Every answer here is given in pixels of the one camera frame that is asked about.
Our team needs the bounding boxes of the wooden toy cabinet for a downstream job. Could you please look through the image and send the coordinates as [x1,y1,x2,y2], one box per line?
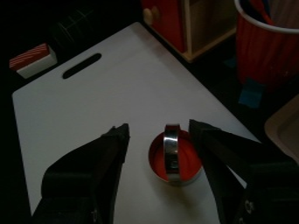
[140,0,238,64]

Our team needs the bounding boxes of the red ribbed cup white rim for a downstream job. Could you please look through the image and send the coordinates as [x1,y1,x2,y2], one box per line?
[232,0,299,90]

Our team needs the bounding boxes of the red drawer with wooden knobs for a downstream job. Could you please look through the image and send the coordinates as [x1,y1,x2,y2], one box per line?
[140,0,186,54]

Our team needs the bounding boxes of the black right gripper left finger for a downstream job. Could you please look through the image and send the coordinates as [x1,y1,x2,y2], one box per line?
[30,122,130,224]

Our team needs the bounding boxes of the large blue tape piece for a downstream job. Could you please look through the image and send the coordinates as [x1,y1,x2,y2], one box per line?
[237,78,266,109]

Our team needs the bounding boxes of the small blue tape piece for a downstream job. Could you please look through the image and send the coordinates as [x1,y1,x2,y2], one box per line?
[222,56,238,70]

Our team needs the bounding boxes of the beige plastic tray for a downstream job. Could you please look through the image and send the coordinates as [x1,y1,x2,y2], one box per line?
[264,94,299,165]

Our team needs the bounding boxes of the white plastic cutting board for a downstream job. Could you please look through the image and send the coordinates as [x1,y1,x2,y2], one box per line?
[10,21,261,224]

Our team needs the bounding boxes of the round metal dough cutter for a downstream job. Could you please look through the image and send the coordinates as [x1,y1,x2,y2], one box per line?
[148,123,202,187]

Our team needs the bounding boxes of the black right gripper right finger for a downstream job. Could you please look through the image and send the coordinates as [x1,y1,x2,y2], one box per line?
[188,118,299,224]

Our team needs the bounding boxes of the red white striped box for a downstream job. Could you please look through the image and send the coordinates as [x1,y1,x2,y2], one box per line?
[8,43,58,80]

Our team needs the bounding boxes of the red blue utensil handle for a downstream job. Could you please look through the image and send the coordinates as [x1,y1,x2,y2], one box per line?
[248,0,274,25]

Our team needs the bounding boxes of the red dough disc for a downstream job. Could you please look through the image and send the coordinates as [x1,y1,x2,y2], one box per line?
[150,130,202,182]

